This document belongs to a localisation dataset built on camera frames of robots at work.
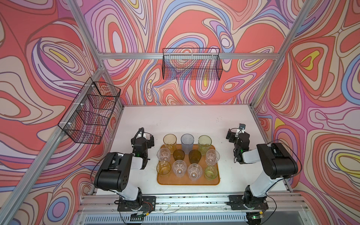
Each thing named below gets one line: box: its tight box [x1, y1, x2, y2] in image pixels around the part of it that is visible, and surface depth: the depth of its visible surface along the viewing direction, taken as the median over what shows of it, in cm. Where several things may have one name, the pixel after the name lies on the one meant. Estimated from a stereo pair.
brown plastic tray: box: [157, 143, 220, 186], surface depth 84 cm
